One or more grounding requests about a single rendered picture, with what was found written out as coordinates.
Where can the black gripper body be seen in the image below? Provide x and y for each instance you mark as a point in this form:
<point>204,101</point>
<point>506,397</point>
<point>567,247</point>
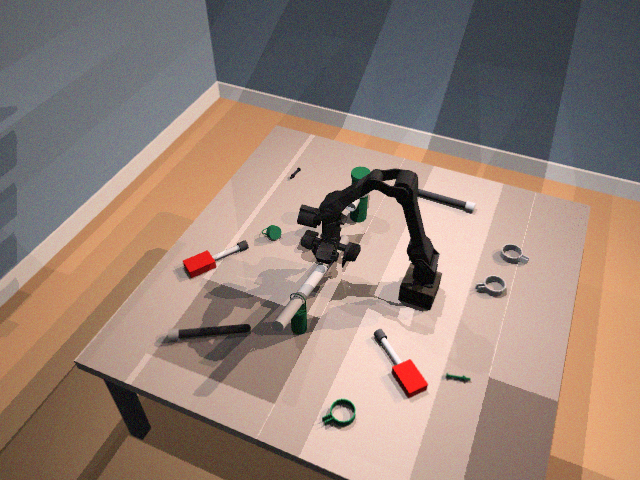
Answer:
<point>351,251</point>

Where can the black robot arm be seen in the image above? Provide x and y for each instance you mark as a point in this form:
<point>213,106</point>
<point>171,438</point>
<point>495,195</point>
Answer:
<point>420,249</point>

